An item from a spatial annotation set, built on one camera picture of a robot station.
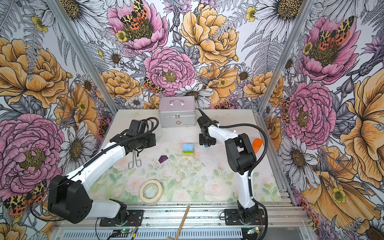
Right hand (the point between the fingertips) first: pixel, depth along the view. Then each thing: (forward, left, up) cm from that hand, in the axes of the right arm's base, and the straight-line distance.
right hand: (207, 146), depth 98 cm
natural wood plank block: (-5, +12, -2) cm, 14 cm away
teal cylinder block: (+2, 0, -3) cm, 4 cm away
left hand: (-6, +31, +12) cm, 33 cm away
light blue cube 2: (-4, +11, +6) cm, 13 cm away
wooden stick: (-39, +14, -3) cm, 41 cm away
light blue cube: (-4, +14, +5) cm, 15 cm away
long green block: (-4, +12, 0) cm, 13 cm away
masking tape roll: (-32, +30, 0) cm, 44 cm away
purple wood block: (-8, +28, -1) cm, 29 cm away
